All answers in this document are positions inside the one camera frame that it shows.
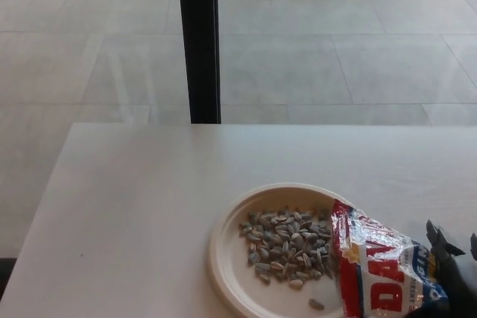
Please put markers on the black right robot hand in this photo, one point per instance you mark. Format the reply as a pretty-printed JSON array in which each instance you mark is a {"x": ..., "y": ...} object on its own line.
[{"x": 462, "y": 284}]

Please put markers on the red white sunflower seed bag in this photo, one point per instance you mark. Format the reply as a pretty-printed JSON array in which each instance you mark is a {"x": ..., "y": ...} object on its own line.
[{"x": 380, "y": 266}]

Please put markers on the single stray sunflower seed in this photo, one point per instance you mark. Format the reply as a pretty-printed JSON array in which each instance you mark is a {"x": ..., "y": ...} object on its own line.
[{"x": 316, "y": 304}]

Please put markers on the pile of sunflower seeds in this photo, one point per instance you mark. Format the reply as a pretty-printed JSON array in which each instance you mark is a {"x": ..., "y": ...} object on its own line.
[{"x": 287, "y": 247}]

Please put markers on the cream round disposable plate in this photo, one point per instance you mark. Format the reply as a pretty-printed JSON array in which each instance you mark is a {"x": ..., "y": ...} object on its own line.
[{"x": 231, "y": 258}]

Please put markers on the black vertical window post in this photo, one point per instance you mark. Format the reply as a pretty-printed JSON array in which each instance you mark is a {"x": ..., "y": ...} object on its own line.
[{"x": 199, "y": 38}]

